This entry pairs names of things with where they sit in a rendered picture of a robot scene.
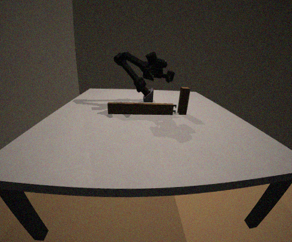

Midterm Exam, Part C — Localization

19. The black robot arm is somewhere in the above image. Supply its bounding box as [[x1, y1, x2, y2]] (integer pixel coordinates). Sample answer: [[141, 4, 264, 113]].
[[114, 52, 167, 97]]

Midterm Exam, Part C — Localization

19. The brown wooden board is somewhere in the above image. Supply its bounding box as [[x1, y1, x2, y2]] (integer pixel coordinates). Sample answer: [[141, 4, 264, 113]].
[[108, 102, 177, 115]]

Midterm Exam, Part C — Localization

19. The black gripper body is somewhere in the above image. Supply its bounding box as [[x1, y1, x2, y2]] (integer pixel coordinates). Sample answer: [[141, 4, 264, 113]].
[[143, 67, 175, 81]]

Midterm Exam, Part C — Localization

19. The dark brown wooden post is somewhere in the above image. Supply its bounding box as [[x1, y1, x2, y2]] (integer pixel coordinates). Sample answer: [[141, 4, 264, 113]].
[[177, 87, 190, 115]]

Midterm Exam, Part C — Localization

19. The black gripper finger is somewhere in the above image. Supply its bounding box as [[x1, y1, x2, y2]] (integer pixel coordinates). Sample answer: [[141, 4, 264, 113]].
[[166, 72, 173, 83], [145, 69, 154, 81]]

